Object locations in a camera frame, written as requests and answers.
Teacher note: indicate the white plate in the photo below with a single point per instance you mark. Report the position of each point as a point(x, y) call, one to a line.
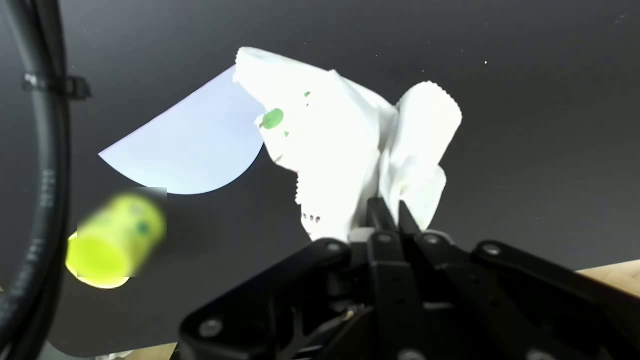
point(193, 147)

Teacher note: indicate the white cloth towel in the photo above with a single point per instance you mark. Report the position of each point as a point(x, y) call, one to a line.
point(332, 133)

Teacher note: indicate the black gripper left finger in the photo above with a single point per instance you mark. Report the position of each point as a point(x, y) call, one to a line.
point(301, 306)

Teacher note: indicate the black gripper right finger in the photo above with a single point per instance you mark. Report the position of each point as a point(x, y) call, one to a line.
point(520, 306)

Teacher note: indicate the yellow-green printed mug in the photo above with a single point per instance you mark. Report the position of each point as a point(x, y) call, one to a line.
point(117, 243)

